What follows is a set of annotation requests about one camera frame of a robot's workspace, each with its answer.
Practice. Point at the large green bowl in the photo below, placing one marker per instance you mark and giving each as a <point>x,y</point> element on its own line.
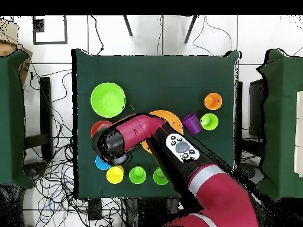
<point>108,99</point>

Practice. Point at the cardboard box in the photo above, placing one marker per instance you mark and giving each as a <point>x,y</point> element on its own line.
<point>24,68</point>

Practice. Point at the lime green cup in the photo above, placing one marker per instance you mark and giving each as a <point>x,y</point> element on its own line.
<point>211,123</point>

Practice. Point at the black square frame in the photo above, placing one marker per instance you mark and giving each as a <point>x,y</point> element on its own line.
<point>49,42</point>

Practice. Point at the green cloth side table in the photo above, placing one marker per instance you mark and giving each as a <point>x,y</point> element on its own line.
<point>281,141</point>
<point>11,118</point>

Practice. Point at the black power box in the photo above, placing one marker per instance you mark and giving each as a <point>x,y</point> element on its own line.
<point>95,209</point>

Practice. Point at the grey black device base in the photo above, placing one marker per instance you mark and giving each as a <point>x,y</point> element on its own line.
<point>35,169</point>
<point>251,173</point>

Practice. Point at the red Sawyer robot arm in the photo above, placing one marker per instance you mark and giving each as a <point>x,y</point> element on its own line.
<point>213,194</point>

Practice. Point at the blue cup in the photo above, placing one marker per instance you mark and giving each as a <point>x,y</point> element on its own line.
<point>100,165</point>

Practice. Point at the large orange bowl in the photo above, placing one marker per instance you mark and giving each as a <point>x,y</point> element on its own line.
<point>172,119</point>

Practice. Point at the dark green tablecloth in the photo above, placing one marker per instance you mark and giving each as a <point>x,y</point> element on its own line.
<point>153,73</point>

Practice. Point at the dark tripod leg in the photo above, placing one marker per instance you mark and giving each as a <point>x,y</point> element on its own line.
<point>190,29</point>
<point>127,26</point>

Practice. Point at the yellow cup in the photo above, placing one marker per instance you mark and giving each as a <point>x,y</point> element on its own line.
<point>114,175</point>

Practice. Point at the red bowl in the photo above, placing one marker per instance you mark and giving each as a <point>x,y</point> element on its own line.
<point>99,126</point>

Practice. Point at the purple cup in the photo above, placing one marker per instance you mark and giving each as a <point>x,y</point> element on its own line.
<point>193,124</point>

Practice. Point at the black floor stand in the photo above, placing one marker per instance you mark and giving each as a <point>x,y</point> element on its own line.
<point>239,106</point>
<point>45,106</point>

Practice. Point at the orange cup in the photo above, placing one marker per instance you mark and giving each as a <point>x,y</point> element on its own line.
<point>211,102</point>

